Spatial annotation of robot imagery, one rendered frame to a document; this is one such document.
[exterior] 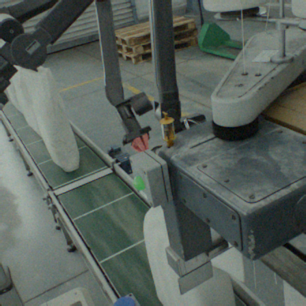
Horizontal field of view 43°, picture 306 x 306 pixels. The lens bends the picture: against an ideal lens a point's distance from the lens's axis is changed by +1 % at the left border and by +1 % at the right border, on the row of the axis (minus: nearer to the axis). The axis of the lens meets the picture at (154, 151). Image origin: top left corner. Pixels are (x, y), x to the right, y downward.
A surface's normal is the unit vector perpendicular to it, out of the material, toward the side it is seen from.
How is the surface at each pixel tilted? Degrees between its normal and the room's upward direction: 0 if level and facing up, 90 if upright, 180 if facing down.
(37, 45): 80
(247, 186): 0
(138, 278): 0
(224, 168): 0
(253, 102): 90
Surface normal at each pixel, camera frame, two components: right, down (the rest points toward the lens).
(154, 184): 0.48, 0.35
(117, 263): -0.17, -0.86
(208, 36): 0.42, 0.12
